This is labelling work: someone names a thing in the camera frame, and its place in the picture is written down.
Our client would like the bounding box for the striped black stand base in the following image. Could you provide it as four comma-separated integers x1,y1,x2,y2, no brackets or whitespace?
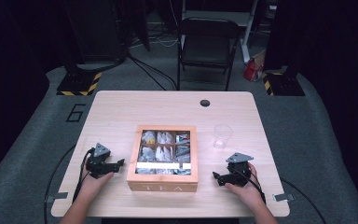
56,71,103,97
261,71,306,97

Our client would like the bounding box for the wooden tea box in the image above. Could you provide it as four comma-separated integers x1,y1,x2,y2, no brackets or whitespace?
126,124,200,193

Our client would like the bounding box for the assorted tea bags group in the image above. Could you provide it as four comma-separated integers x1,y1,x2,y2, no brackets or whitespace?
136,130,192,175

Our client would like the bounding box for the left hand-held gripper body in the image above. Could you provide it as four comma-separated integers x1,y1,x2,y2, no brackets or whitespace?
85,142,119,180

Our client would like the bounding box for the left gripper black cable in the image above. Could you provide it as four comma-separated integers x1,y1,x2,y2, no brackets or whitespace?
43,145,96,224

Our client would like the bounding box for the grey tape piece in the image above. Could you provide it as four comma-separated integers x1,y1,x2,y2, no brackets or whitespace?
46,191,70,202
272,192,295,203

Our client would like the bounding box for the person's right hand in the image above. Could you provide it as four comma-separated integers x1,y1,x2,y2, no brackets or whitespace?
224,161,267,206

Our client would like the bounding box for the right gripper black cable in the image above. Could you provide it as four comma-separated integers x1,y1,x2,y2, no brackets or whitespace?
235,167,328,224

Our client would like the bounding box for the clear plastic cup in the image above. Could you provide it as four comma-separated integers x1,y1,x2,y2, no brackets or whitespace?
213,123,233,149

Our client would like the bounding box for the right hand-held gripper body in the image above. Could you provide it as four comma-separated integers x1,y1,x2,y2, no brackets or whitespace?
225,151,255,188

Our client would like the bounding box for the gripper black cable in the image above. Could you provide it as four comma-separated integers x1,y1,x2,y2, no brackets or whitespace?
235,167,328,224
43,145,96,224

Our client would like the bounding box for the person's left hand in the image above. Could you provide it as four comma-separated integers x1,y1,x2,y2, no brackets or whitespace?
79,156,116,198

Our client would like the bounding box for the black folding chair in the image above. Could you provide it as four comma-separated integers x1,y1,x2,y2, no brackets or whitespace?
176,17,241,91

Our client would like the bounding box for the black floor cable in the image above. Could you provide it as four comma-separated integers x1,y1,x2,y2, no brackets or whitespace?
127,53,178,91

